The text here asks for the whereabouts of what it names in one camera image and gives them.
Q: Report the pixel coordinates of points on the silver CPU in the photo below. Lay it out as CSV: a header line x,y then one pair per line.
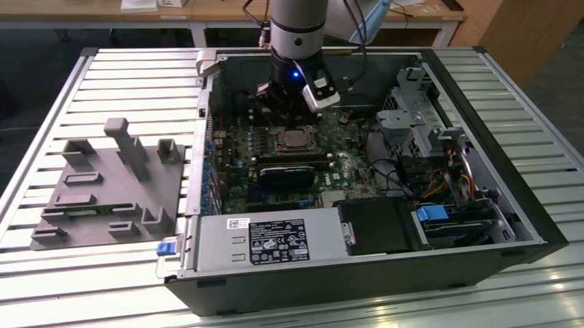
x,y
296,137

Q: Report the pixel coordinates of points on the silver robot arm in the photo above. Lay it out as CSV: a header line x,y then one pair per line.
x,y
297,34

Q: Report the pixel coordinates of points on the CPU socket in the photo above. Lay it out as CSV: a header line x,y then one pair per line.
x,y
318,150

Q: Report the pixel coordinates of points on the round coin battery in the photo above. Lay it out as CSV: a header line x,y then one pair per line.
x,y
343,118

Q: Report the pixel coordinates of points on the grey case latch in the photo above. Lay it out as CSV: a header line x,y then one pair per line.
x,y
205,63

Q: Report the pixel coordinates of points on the black graphics card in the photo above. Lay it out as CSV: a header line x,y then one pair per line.
x,y
288,177

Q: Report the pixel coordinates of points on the green motherboard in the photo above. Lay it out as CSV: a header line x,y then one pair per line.
x,y
347,164

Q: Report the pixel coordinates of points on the silver drive cage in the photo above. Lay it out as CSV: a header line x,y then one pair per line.
x,y
401,119

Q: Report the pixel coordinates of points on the silver chipset heatsink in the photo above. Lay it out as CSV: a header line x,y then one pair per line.
x,y
332,198

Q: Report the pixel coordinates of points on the pale blue teach pendant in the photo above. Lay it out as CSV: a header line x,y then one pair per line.
x,y
375,17

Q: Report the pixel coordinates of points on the white box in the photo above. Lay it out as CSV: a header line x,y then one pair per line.
x,y
173,2
137,5

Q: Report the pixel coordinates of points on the wooden desk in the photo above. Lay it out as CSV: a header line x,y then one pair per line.
x,y
137,15

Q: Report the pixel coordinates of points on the black drive tray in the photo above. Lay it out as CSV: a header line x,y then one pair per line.
x,y
379,225

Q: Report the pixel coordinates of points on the silver power supply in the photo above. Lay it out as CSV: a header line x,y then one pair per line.
x,y
220,239

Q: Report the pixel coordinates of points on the grey parts rack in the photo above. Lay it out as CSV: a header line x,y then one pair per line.
x,y
114,191

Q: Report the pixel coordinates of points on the blue disk carrier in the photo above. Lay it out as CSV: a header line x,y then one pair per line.
x,y
433,213

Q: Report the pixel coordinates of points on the blue case latch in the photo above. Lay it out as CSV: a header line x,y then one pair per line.
x,y
165,248

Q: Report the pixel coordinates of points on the black PC case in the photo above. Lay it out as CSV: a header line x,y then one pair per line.
x,y
320,287

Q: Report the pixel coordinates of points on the wooden cabinet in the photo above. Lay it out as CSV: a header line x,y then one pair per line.
x,y
524,34

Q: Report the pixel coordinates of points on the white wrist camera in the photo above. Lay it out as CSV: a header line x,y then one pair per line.
x,y
321,95

